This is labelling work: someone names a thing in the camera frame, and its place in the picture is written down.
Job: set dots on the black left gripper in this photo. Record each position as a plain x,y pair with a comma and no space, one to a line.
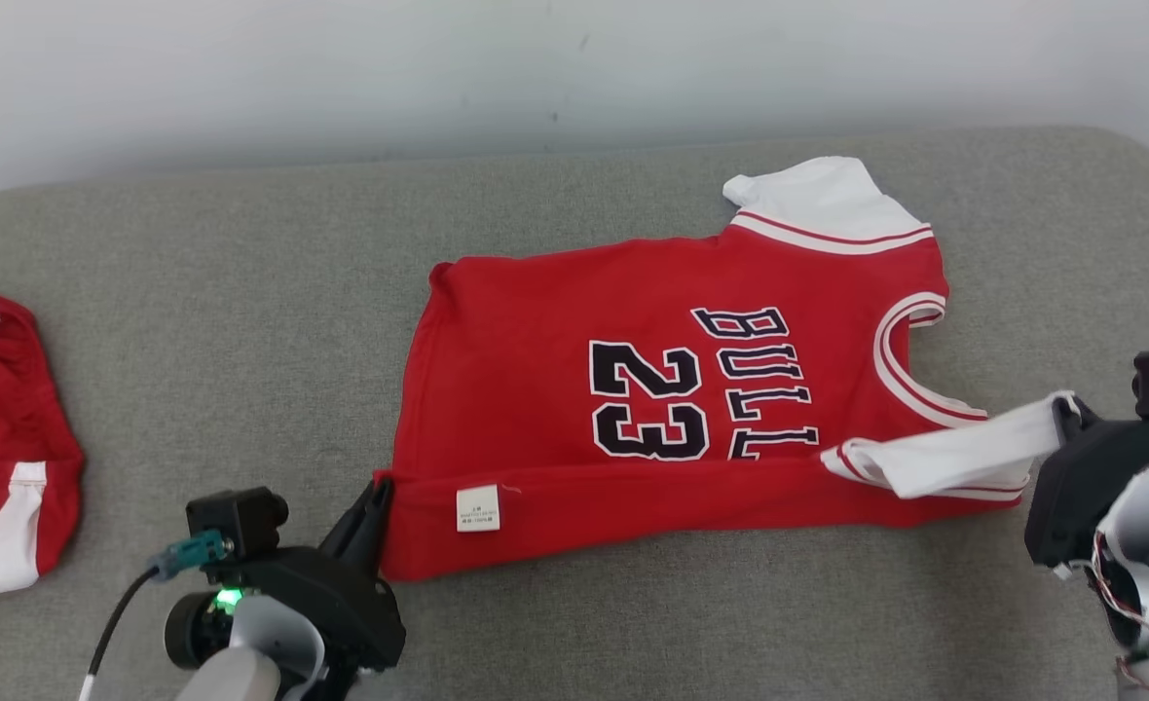
331,608

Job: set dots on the grey fabric panel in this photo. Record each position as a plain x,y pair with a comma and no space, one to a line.
243,341

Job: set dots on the red shorts white stripes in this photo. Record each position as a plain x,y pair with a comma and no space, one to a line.
0,438

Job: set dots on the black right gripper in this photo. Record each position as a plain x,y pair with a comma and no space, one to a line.
1081,487

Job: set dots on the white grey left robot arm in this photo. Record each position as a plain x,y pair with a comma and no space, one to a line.
243,652

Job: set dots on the red basketball jersey white sleeves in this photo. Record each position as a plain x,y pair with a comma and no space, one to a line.
555,389

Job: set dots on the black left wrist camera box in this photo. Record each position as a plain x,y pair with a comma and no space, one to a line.
234,521

